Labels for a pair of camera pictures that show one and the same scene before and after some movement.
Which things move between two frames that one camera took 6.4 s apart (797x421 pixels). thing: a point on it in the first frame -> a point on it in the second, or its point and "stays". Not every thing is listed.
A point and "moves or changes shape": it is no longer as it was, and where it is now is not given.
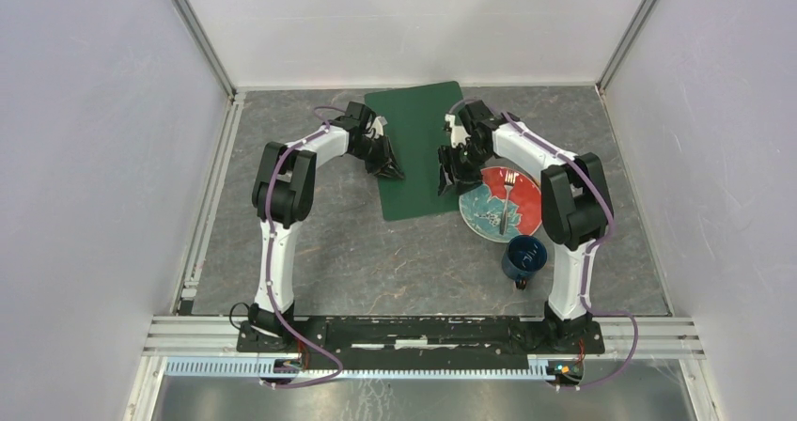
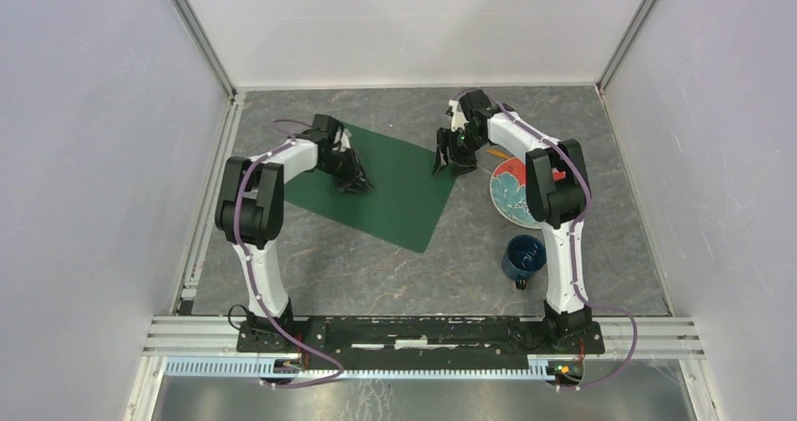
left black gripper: (390, 169) -> (355, 179)
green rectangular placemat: (414, 127) moves or changes shape
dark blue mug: (523, 257) stays
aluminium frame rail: (217, 337) stays
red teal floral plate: (481, 208) moves or changes shape
